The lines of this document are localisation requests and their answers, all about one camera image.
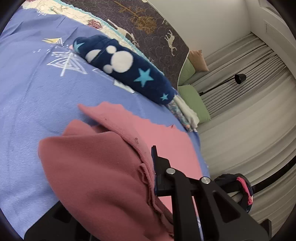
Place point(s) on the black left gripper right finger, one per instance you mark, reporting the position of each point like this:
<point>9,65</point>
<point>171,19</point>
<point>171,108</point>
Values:
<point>201,209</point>

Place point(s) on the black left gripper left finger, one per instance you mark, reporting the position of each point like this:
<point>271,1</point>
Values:
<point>58,224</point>

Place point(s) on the pink knit garment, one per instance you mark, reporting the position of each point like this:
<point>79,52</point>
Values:
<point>104,174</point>

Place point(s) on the folded white and floral clothes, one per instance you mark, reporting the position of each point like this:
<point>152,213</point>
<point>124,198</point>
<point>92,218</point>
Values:
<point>186,116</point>

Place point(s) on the green cushion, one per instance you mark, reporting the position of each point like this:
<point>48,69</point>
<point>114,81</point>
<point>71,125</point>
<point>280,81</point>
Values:
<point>194,101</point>
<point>186,73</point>

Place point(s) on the grey curtain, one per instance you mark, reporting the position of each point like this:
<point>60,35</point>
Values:
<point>252,125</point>

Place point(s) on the black floor lamp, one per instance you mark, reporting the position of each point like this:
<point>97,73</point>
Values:
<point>239,78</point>

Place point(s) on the purple patterned bed sheet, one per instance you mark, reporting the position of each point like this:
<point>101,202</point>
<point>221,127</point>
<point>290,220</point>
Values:
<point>42,83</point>

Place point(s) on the beige pillow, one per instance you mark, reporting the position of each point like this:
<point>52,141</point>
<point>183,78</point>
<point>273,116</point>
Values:
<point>197,60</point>

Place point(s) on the navy star fleece roll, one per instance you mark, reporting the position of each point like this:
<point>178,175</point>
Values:
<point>125,66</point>

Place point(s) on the dark deer pattern mattress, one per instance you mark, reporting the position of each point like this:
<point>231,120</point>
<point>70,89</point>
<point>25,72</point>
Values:
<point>142,24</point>

